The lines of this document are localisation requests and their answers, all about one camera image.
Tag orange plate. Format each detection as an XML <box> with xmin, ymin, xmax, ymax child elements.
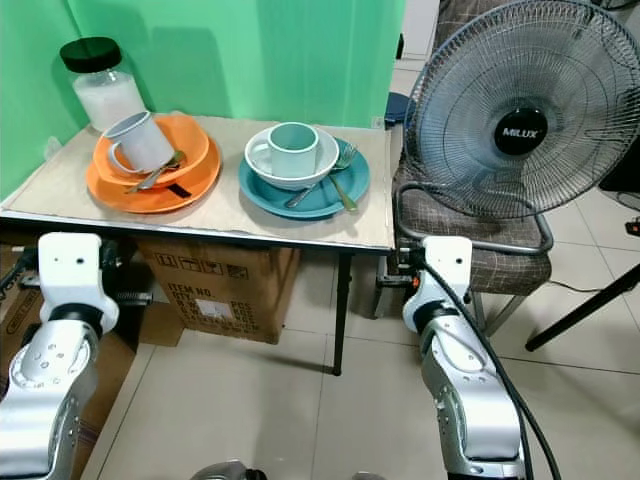
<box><xmin>86</xmin><ymin>140</ymin><xmax>222</xmax><ymax>214</ymax></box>

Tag printed brown cardboard box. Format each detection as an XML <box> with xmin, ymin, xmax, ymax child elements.
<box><xmin>135</xmin><ymin>240</ymin><xmax>302</xmax><ymax>347</ymax></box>

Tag teal plate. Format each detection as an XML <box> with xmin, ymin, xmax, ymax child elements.
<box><xmin>239</xmin><ymin>141</ymin><xmax>371</xmax><ymax>220</ymax></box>

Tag silver fork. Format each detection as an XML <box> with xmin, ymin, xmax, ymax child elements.
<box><xmin>284</xmin><ymin>143</ymin><xmax>359</xmax><ymax>210</ymax></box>

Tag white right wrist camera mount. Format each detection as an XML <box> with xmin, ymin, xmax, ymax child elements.
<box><xmin>410</xmin><ymin>236</ymin><xmax>473</xmax><ymax>303</ymax></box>

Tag mint green mug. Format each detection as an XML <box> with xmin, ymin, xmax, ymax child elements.
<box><xmin>267</xmin><ymin>121</ymin><xmax>322</xmax><ymax>180</ymax></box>

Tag white bowl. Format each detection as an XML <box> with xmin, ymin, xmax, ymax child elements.
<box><xmin>245</xmin><ymin>125</ymin><xmax>342</xmax><ymax>192</ymax></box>

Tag orange bowl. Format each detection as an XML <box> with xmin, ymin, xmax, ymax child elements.
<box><xmin>93</xmin><ymin>112</ymin><xmax>212</xmax><ymax>187</ymax></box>

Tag grey wire-cage fan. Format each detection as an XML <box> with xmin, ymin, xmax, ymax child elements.
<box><xmin>394</xmin><ymin>0</ymin><xmax>640</xmax><ymax>257</ymax></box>

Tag large flattened cardboard box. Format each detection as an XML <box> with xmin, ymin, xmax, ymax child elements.
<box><xmin>0</xmin><ymin>243</ymin><xmax>51</xmax><ymax>376</ymax></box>

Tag grey mug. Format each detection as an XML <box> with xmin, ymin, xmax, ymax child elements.
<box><xmin>105</xmin><ymin>111</ymin><xmax>177</xmax><ymax>175</ymax></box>

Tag black stand leg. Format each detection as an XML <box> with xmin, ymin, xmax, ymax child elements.
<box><xmin>525</xmin><ymin>262</ymin><xmax>640</xmax><ymax>352</ymax></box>

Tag gold spoon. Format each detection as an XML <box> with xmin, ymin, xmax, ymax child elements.
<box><xmin>128</xmin><ymin>150</ymin><xmax>187</xmax><ymax>194</ymax></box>

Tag green backdrop cloth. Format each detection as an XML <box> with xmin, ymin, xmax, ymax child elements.
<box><xmin>0</xmin><ymin>0</ymin><xmax>407</xmax><ymax>201</ymax></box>

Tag blue round container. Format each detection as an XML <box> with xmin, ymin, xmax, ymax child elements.
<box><xmin>384</xmin><ymin>92</ymin><xmax>411</xmax><ymax>127</ymax></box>

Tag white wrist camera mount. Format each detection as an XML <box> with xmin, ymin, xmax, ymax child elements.
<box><xmin>410</xmin><ymin>236</ymin><xmax>473</xmax><ymax>303</ymax></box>
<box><xmin>37</xmin><ymin>233</ymin><xmax>118</xmax><ymax>331</ymax></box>

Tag glass jar with black lid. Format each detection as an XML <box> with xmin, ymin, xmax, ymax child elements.
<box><xmin>60</xmin><ymin>37</ymin><xmax>151</xmax><ymax>134</ymax></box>

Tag black table leg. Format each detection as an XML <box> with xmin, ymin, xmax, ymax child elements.
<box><xmin>331</xmin><ymin>250</ymin><xmax>354</xmax><ymax>377</ymax></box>

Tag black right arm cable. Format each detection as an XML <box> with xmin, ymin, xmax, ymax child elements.
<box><xmin>420</xmin><ymin>255</ymin><xmax>563</xmax><ymax>480</ymax></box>

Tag gold-handled utensil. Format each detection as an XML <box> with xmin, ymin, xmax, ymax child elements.
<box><xmin>324</xmin><ymin>170</ymin><xmax>360</xmax><ymax>212</ymax></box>

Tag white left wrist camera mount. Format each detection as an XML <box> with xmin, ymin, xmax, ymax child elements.
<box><xmin>37</xmin><ymin>233</ymin><xmax>118</xmax><ymax>331</ymax></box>

